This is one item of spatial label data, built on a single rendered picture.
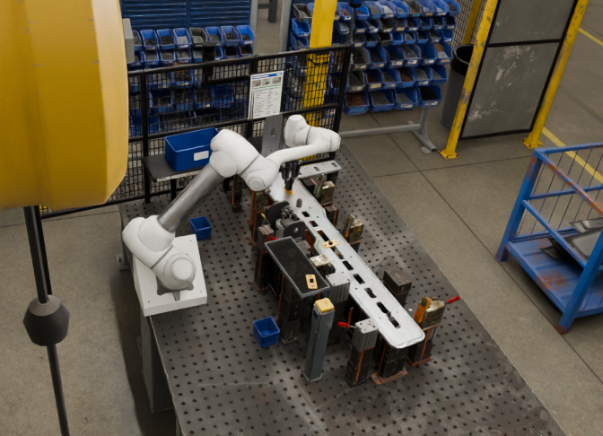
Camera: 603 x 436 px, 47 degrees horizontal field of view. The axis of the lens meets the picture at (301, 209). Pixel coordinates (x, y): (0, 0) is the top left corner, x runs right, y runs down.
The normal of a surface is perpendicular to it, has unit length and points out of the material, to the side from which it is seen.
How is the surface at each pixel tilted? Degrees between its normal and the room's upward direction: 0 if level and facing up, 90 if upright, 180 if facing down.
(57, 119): 83
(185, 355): 0
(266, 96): 90
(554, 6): 90
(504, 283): 0
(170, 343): 0
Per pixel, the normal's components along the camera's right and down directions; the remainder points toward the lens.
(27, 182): 0.30, 0.82
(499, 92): 0.44, 0.58
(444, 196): 0.11, -0.79
